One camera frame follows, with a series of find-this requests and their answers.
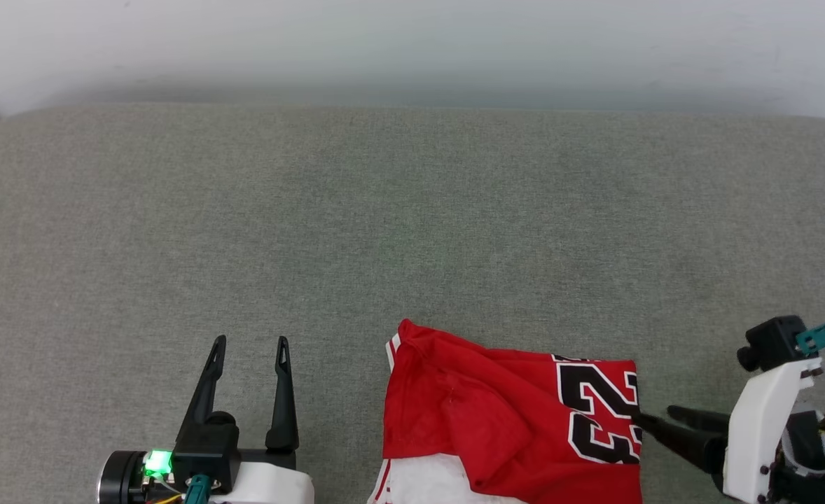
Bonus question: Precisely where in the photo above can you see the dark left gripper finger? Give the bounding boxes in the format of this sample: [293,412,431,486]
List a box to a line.
[176,335,228,439]
[265,336,300,451]

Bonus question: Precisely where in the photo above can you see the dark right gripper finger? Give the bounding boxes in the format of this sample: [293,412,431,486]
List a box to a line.
[633,412,728,489]
[667,405,733,433]

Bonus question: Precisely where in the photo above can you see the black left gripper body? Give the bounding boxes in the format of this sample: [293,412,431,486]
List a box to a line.
[97,412,296,504]

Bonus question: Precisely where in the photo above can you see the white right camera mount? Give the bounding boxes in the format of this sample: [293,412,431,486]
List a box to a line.
[723,357,824,504]

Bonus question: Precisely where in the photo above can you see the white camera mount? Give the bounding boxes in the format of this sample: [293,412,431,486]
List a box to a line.
[209,462,315,504]
[723,357,824,504]

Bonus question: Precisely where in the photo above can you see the red white basketball jersey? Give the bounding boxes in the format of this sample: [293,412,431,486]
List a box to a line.
[367,318,644,504]

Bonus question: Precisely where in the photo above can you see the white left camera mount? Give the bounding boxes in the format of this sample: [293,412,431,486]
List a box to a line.
[209,462,315,504]

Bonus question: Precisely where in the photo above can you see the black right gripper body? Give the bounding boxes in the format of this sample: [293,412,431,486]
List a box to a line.
[763,412,825,504]

